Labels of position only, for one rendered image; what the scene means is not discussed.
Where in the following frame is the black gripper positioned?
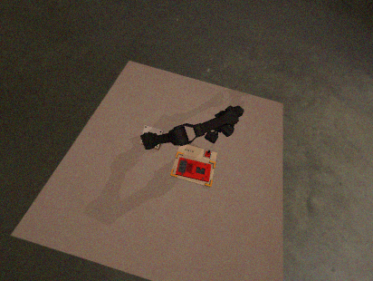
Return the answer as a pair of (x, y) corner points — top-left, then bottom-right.
(205, 125), (225, 143)

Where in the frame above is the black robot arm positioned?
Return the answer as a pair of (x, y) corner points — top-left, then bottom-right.
(140, 105), (244, 150)

